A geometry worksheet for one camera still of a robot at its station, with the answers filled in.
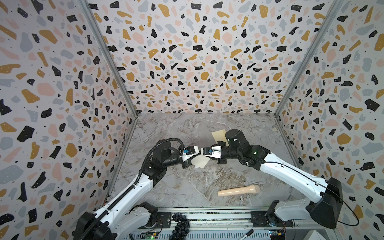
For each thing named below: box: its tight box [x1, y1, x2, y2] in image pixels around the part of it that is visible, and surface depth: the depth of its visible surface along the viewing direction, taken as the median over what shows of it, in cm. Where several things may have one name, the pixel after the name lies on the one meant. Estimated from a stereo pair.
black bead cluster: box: [169, 212, 191, 240], surface depth 70 cm
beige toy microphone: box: [217, 184, 261, 196], surface depth 84 cm
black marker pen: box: [239, 229, 254, 240], surface depth 72 cm
